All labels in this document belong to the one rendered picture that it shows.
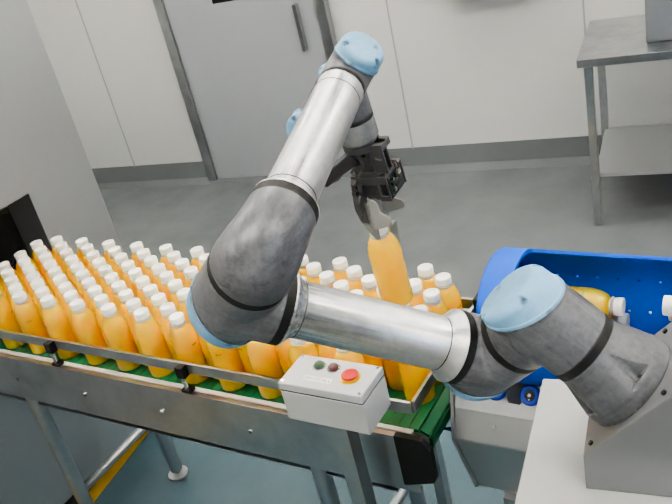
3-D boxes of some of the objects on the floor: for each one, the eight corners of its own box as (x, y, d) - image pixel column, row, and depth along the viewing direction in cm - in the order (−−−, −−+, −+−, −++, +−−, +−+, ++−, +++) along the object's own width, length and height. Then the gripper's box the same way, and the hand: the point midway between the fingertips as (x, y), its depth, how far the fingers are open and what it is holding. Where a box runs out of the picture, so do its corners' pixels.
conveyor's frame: (480, 702, 208) (426, 445, 167) (60, 545, 293) (-44, 349, 252) (533, 560, 243) (499, 319, 202) (144, 456, 328) (65, 271, 287)
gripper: (370, 155, 140) (400, 251, 152) (396, 123, 148) (423, 217, 159) (330, 156, 145) (362, 249, 156) (357, 125, 153) (385, 216, 164)
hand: (378, 227), depth 159 cm, fingers closed on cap, 4 cm apart
